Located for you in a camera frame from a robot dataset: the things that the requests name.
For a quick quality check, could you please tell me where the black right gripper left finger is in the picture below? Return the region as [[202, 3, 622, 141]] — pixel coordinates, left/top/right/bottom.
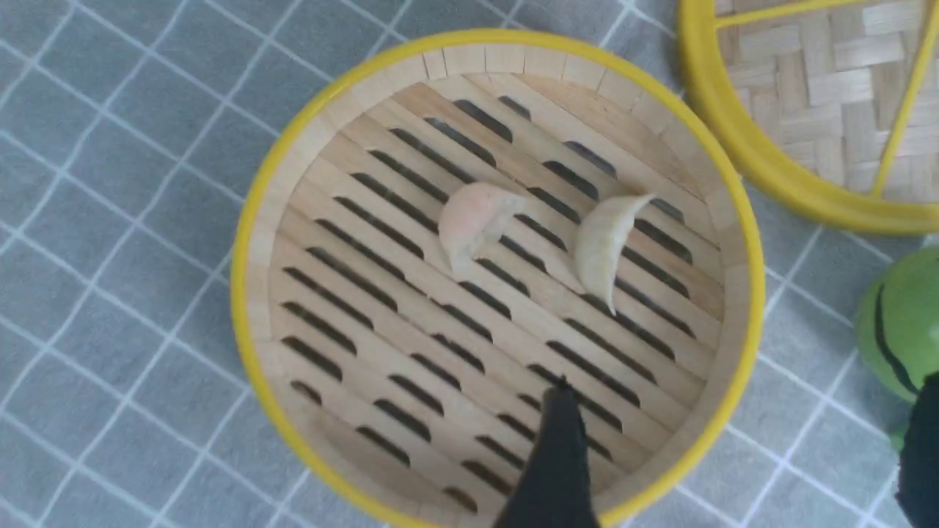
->
[[494, 377, 601, 527]]

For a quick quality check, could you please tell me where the green toy watermelon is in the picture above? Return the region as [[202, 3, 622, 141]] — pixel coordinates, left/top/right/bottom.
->
[[854, 246, 938, 402]]

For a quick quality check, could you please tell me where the green wooden cube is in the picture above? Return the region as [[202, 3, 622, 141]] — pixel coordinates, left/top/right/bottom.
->
[[888, 424, 908, 453]]

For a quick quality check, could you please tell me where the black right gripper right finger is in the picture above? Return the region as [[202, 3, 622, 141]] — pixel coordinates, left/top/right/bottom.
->
[[895, 373, 938, 527]]

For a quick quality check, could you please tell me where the grey checked tablecloth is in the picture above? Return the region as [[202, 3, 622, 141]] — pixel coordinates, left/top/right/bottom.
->
[[1, 1, 924, 527]]

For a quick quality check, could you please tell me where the pink toy dumpling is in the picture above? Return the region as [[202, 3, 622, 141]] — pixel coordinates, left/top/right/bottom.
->
[[437, 183, 527, 277]]

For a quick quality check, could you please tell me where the white crescent toy dumpling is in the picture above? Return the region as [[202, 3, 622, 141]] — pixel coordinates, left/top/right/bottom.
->
[[574, 194, 655, 315]]

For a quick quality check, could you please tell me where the yellow rimmed bamboo steamer tray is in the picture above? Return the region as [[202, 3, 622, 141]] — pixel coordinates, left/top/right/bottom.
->
[[231, 28, 765, 527]]

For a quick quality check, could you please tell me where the yellow rimmed woven steamer lid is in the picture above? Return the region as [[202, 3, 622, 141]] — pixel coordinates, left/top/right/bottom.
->
[[677, 1, 938, 236]]

